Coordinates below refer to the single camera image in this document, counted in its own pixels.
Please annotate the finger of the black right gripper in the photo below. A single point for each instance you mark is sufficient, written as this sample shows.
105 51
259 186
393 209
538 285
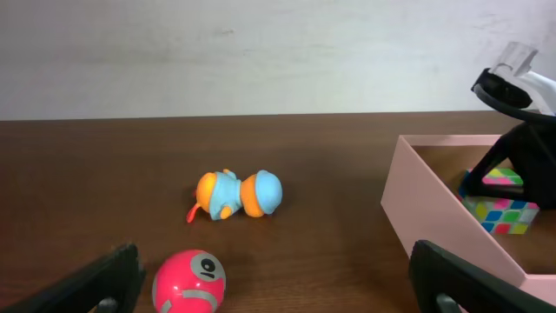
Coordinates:
473 184

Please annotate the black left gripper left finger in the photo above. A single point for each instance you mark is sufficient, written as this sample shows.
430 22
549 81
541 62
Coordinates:
112 283

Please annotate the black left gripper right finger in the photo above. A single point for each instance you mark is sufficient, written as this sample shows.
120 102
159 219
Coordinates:
444 282

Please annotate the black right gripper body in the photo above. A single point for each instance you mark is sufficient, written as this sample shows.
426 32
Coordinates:
532 154

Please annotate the colourful puzzle cube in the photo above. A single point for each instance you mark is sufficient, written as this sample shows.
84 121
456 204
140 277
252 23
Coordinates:
500 215

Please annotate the pink cardboard box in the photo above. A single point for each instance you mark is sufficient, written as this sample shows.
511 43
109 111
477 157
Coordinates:
420 203

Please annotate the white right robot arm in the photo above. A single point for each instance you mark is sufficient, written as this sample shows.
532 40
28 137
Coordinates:
512 88

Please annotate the red ball with grey face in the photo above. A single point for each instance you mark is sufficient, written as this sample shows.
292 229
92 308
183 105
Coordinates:
189 281

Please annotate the orange and blue duck toy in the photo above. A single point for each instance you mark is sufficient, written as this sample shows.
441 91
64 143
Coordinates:
221 194

